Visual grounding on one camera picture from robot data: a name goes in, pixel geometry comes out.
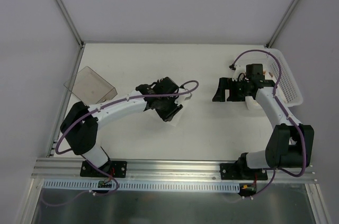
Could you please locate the white paper napkin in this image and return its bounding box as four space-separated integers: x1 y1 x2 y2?
169 107 185 127

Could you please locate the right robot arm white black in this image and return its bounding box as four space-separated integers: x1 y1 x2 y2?
212 77 314 179

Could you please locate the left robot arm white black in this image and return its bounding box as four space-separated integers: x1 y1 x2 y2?
56 84 186 176

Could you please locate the white plastic basket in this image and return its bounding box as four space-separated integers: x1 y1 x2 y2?
234 48 304 108

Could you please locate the smoky transparent plastic container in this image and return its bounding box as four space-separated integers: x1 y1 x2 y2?
64 66 118 105

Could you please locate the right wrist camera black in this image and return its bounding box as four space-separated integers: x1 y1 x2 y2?
246 64 265 79

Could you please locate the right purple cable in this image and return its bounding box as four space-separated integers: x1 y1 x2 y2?
229 48 310 202

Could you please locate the purple cable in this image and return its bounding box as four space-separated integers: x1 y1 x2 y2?
229 48 310 202
39 79 200 206

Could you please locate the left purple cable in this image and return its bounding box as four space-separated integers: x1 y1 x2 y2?
39 79 200 206

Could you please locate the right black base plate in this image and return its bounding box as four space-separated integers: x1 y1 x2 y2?
219 163 268 181

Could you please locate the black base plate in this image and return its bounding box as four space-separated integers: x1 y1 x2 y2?
80 160 127 178
219 163 268 181

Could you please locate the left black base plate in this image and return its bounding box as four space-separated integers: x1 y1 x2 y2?
80 160 127 178

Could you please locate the aluminium front rail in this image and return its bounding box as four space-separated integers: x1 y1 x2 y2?
31 156 317 182

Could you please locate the white slotted cable duct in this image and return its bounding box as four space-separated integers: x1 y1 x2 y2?
42 179 240 193

